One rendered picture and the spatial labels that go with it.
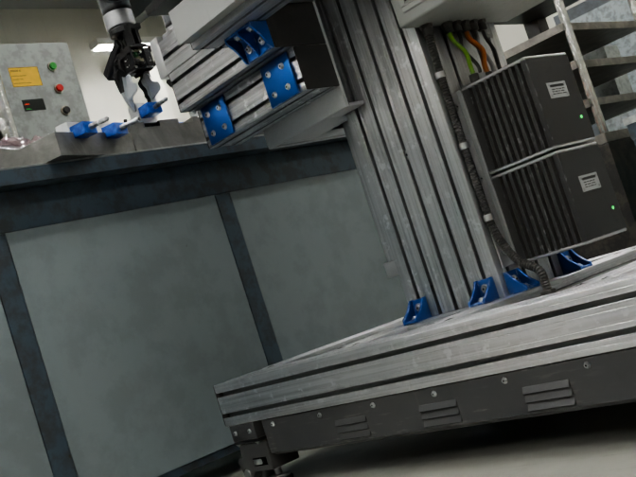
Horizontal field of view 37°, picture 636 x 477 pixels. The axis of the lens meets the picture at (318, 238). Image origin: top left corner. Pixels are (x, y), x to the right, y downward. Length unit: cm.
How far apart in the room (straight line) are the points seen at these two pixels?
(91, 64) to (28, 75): 769
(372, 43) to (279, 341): 89
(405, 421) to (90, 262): 90
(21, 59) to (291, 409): 192
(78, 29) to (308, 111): 926
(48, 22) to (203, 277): 881
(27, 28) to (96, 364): 887
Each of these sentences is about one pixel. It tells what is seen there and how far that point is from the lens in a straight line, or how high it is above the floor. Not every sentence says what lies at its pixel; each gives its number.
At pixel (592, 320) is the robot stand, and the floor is 19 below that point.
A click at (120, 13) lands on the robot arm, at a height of 116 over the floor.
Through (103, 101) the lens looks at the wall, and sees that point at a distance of 1097.
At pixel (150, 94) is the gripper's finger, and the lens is 251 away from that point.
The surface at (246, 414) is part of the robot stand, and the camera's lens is 199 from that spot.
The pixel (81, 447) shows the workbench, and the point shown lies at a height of 19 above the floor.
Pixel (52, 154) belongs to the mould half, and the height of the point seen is 81.
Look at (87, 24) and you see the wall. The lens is 1130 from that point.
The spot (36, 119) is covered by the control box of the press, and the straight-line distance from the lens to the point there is 336.
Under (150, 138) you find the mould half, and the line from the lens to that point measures 244.
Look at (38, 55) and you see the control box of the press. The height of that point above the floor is 142.
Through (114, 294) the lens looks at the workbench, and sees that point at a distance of 224.
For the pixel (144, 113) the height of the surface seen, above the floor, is 91.
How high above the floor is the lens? 32
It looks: 4 degrees up
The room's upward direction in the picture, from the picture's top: 18 degrees counter-clockwise
